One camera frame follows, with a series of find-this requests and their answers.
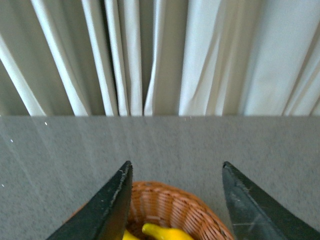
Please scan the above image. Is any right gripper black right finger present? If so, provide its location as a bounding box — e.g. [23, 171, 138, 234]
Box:
[222, 161, 320, 240]

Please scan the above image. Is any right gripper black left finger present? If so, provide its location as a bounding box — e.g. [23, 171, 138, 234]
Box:
[48, 160, 133, 240]

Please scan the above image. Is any yellow banana left in basket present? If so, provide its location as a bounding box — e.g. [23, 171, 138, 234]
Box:
[122, 229, 140, 240]

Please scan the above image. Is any yellow banana in basket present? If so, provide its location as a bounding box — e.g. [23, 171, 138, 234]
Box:
[122, 229, 140, 240]
[141, 223, 194, 240]

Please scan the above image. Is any yellow banana right in basket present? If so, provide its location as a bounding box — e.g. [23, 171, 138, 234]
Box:
[141, 223, 194, 240]

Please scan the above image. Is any white pleated curtain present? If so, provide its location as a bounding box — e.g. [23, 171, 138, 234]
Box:
[0, 0, 320, 116]

